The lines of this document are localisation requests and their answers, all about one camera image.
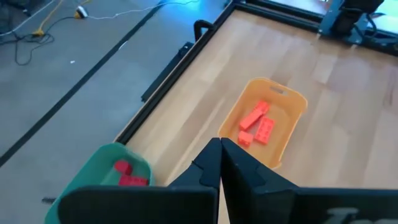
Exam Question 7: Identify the black cable loop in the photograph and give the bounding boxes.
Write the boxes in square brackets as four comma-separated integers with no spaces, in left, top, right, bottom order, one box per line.
[193,19,216,42]

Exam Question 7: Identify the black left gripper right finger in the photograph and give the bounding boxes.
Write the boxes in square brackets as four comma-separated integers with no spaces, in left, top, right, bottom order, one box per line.
[221,139,298,224]

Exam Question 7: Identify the black aluminium table frame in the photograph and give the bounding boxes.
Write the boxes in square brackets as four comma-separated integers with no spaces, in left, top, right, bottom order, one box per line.
[113,0,398,146]

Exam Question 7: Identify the teal green plastic bin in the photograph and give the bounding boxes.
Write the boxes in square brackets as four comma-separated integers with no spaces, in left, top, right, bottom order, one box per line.
[45,142,155,224]

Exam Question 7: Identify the long orange toy block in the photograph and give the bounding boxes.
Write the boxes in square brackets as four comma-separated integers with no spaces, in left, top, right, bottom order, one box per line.
[238,108,265,131]
[254,116,277,146]

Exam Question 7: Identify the white floor cable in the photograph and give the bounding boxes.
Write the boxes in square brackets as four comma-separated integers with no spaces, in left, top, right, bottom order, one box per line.
[88,0,200,20]

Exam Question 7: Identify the small red toy block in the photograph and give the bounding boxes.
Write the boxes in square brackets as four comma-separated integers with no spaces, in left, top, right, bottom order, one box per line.
[113,160,134,175]

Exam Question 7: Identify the yellow extension cable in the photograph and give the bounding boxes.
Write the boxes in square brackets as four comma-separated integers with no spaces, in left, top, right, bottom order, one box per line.
[32,0,91,37]

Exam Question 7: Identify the yellow plastic bin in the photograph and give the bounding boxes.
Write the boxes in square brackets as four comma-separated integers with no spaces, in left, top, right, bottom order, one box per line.
[217,77,308,170]

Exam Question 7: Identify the long red toy block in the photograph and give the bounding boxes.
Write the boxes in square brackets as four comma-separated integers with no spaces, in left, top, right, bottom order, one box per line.
[118,174,149,187]

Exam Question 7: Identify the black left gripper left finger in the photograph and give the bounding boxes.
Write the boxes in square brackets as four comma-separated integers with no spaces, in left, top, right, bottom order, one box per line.
[167,138,222,224]

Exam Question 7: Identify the black flat bar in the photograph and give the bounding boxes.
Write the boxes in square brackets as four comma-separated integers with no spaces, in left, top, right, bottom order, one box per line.
[141,41,194,103]

